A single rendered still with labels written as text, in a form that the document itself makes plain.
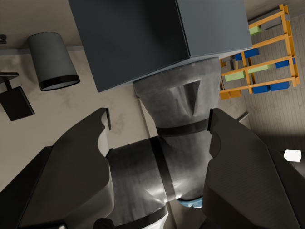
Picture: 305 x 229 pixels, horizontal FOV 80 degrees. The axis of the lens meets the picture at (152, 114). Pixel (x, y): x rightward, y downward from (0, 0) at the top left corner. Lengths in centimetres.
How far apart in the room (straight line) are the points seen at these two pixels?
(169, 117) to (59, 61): 271
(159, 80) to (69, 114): 329
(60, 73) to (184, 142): 266
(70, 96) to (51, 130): 67
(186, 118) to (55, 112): 324
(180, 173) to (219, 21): 22
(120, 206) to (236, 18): 33
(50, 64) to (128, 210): 272
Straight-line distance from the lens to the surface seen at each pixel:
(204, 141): 29
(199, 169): 31
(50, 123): 343
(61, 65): 292
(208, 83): 28
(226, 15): 30
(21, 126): 335
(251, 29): 644
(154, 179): 30
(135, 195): 30
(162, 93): 26
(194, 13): 23
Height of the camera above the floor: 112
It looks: 8 degrees up
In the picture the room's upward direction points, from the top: 164 degrees clockwise
